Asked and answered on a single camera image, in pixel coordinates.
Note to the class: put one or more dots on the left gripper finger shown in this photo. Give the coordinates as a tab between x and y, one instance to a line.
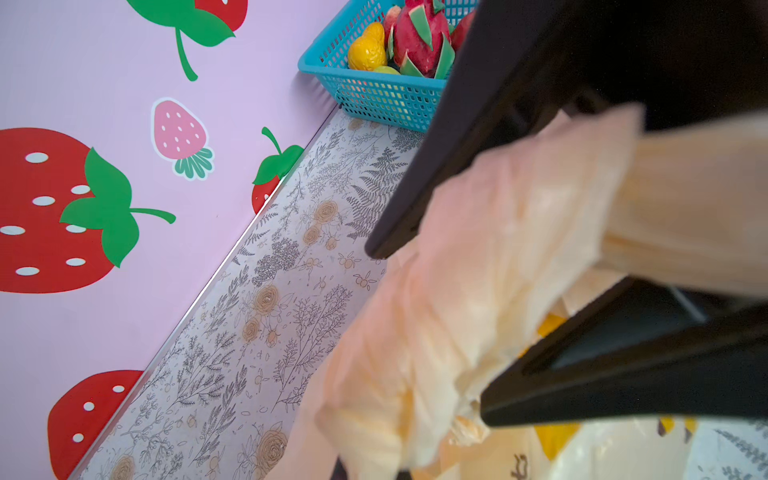
339	473

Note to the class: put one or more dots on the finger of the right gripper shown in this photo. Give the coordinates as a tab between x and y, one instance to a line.
524	61
640	349

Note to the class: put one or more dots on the translucent beige plastic bag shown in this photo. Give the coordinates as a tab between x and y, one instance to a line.
499	245

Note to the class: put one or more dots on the red fake apple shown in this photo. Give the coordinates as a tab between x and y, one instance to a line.
461	31

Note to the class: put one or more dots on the pink fake dragon fruit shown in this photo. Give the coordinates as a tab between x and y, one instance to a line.
418	40

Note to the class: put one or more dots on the green fake pear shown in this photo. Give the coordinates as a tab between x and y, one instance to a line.
386	70

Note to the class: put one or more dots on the orange yellow fake mango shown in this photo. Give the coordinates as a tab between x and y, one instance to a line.
367	53

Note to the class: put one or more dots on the teal plastic basket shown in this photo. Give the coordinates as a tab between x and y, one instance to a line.
398	100

